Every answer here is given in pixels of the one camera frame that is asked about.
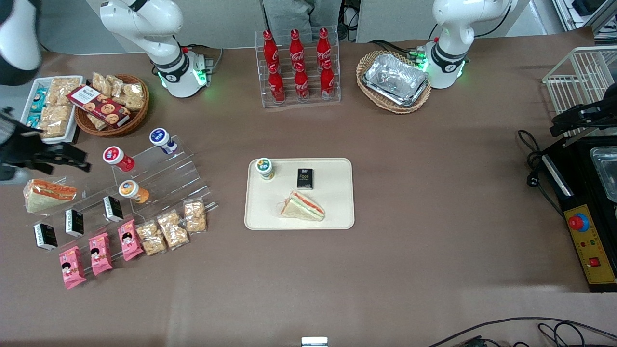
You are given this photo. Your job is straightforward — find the person in grey trousers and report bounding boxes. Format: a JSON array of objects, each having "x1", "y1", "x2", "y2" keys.
[{"x1": 260, "y1": 0, "x2": 344, "y2": 42}]

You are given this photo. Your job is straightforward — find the low clear acrylic display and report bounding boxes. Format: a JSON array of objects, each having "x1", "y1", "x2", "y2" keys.
[{"x1": 28, "y1": 181, "x2": 220, "y2": 273}]

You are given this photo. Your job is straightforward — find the grey base cables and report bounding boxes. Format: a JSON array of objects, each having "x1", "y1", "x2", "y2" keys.
[{"x1": 180, "y1": 43, "x2": 225, "y2": 74}]

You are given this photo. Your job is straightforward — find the small crispy snack bag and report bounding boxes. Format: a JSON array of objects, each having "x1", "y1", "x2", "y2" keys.
[
  {"x1": 135, "y1": 220, "x2": 168, "y2": 256},
  {"x1": 156, "y1": 210, "x2": 190, "y2": 251},
  {"x1": 183, "y1": 199, "x2": 208, "y2": 235}
]

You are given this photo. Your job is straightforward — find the silver foil container stack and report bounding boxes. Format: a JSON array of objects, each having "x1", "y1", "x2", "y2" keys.
[{"x1": 362, "y1": 53, "x2": 430, "y2": 108}]

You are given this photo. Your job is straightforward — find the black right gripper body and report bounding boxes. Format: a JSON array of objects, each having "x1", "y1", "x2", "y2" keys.
[{"x1": 0, "y1": 111, "x2": 50, "y2": 168}]

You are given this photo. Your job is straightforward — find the black power cable with plug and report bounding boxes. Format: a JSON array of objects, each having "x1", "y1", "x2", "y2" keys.
[{"x1": 518, "y1": 129, "x2": 565, "y2": 218}]

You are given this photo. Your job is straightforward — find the orange cap gum bottle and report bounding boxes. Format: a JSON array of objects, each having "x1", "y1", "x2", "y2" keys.
[{"x1": 118, "y1": 179, "x2": 150, "y2": 204}]

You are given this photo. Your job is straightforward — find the pink snack pack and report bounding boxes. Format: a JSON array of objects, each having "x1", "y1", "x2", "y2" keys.
[
  {"x1": 58, "y1": 245, "x2": 88, "y2": 290},
  {"x1": 88, "y1": 231, "x2": 114, "y2": 277},
  {"x1": 117, "y1": 219, "x2": 145, "y2": 262}
]

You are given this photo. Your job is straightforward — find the red cola bottle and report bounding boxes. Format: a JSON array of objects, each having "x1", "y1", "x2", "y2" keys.
[
  {"x1": 289, "y1": 28, "x2": 306, "y2": 66},
  {"x1": 294, "y1": 61, "x2": 310, "y2": 101},
  {"x1": 319, "y1": 58, "x2": 336, "y2": 99},
  {"x1": 268, "y1": 63, "x2": 286, "y2": 104},
  {"x1": 316, "y1": 27, "x2": 333, "y2": 63},
  {"x1": 262, "y1": 29, "x2": 281, "y2": 68}
]

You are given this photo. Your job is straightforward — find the green cap gum bottle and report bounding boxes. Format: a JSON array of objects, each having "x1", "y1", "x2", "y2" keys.
[{"x1": 255, "y1": 158, "x2": 276, "y2": 182}]

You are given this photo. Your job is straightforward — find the wicker basket with foil containers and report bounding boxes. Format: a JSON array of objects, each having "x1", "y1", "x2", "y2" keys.
[{"x1": 356, "y1": 50, "x2": 432, "y2": 115}]

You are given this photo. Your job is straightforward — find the cream plastic serving tray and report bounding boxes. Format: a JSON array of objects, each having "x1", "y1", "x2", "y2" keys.
[{"x1": 244, "y1": 158, "x2": 356, "y2": 231}]

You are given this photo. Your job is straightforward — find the large crispy snack bag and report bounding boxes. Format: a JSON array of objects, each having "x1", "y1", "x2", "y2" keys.
[
  {"x1": 48, "y1": 77, "x2": 82, "y2": 107},
  {"x1": 38, "y1": 105, "x2": 73, "y2": 140}
]

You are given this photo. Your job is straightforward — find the red cap gum bottle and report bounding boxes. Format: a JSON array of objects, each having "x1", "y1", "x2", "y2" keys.
[{"x1": 102, "y1": 146, "x2": 136, "y2": 173}]

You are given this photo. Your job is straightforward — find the white wire rack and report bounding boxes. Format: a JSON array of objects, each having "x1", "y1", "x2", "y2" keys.
[{"x1": 542, "y1": 45, "x2": 617, "y2": 141}]

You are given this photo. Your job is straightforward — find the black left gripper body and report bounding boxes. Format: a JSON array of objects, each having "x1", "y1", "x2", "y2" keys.
[{"x1": 581, "y1": 94, "x2": 617, "y2": 127}]

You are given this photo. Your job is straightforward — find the brown wicker snack basket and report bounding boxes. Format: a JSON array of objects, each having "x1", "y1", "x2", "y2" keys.
[{"x1": 74, "y1": 73, "x2": 150, "y2": 138}]

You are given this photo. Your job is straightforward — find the white rectangular snack tray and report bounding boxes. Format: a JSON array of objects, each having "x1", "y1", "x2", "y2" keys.
[{"x1": 19, "y1": 75, "x2": 84, "y2": 145}]

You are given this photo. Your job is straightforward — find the blue cap gum bottle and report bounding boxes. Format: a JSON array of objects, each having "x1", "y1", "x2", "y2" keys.
[{"x1": 148, "y1": 127, "x2": 178, "y2": 155}]

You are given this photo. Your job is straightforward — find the red cookie box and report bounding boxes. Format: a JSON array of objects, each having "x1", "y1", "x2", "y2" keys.
[{"x1": 66, "y1": 84, "x2": 132, "y2": 128}]

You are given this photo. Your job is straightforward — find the black base cable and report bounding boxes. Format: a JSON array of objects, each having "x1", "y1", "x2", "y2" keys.
[{"x1": 368, "y1": 39, "x2": 435, "y2": 59}]

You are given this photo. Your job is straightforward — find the wrapped triangle sandwich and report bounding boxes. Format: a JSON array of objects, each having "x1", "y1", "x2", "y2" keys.
[
  {"x1": 279, "y1": 190, "x2": 326, "y2": 223},
  {"x1": 23, "y1": 178, "x2": 78, "y2": 214}
]

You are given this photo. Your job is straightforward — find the long black cable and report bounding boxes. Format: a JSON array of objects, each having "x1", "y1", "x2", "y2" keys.
[{"x1": 426, "y1": 316, "x2": 617, "y2": 347}]

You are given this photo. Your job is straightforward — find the aluminium frame shelf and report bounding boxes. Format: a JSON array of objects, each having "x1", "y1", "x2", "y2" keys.
[{"x1": 551, "y1": 0, "x2": 617, "y2": 47}]

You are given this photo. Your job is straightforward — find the black and white box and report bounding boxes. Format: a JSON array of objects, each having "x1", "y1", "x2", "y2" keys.
[
  {"x1": 64, "y1": 208, "x2": 85, "y2": 238},
  {"x1": 102, "y1": 195, "x2": 125, "y2": 224},
  {"x1": 33, "y1": 222, "x2": 59, "y2": 252}
]

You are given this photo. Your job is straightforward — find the black sealing machine yellow panel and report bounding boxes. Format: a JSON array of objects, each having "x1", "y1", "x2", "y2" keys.
[{"x1": 542, "y1": 134, "x2": 617, "y2": 294}]

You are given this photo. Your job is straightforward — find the looped black cable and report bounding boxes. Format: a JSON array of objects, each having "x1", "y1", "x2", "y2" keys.
[{"x1": 537, "y1": 321, "x2": 587, "y2": 347}]

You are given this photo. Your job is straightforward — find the clear acrylic step stand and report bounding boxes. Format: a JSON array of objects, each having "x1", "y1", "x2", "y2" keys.
[{"x1": 108, "y1": 135, "x2": 213, "y2": 217}]

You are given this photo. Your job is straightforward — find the red emergency stop button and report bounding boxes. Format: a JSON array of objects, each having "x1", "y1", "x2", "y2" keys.
[{"x1": 567, "y1": 212, "x2": 590, "y2": 233}]

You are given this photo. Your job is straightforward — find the clear acrylic bottle rack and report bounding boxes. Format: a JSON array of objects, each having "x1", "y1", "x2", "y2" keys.
[{"x1": 255, "y1": 25, "x2": 342, "y2": 108}]

